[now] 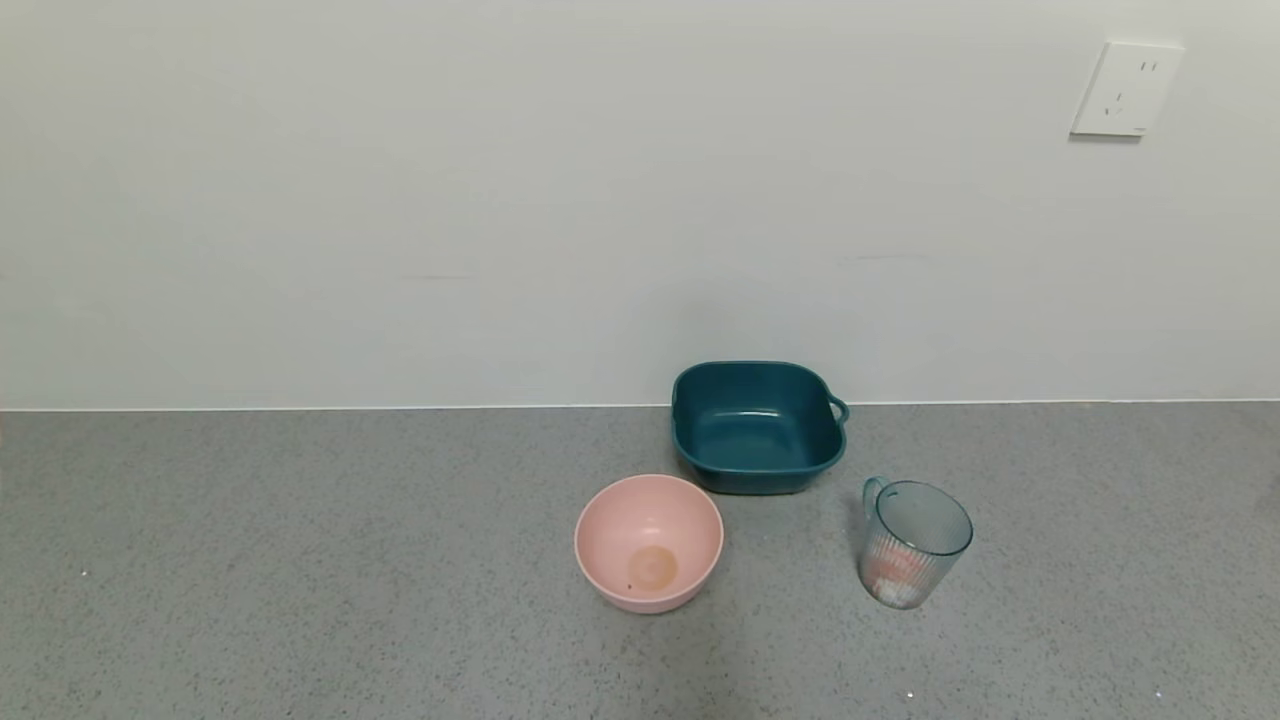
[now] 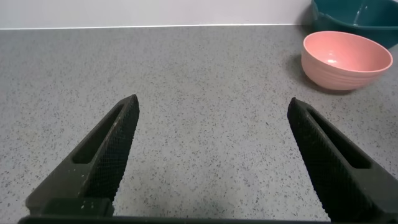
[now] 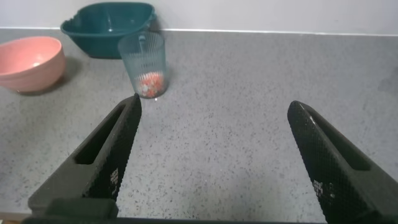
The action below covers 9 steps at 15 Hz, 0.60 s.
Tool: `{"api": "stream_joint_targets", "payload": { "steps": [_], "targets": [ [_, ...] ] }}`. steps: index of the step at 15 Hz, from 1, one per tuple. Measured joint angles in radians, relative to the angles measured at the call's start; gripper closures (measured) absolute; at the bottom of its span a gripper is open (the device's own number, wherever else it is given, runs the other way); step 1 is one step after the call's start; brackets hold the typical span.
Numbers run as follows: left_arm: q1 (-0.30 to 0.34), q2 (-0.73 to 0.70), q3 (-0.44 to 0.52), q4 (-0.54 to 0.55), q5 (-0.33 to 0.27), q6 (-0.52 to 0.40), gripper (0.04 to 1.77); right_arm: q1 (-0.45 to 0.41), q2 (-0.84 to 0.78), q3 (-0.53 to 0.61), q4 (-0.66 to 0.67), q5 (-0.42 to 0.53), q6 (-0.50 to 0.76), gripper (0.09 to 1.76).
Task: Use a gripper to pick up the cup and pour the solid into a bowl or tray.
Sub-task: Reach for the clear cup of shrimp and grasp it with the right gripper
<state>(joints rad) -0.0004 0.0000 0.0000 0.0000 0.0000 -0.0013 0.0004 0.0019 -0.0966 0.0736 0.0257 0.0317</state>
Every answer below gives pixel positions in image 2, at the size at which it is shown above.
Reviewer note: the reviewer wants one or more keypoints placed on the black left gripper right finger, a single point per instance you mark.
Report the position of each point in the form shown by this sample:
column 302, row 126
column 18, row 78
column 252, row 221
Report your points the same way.
column 335, row 180

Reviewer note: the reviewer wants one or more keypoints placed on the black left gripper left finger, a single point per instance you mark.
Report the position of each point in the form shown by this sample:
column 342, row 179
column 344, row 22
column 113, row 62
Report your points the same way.
column 102, row 161

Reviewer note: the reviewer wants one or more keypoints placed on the pink plastic bowl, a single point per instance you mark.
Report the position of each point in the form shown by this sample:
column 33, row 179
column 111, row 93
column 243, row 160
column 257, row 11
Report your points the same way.
column 342, row 59

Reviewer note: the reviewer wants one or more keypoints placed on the teal square plastic basin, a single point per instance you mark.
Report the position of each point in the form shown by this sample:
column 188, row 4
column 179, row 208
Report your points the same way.
column 367, row 18

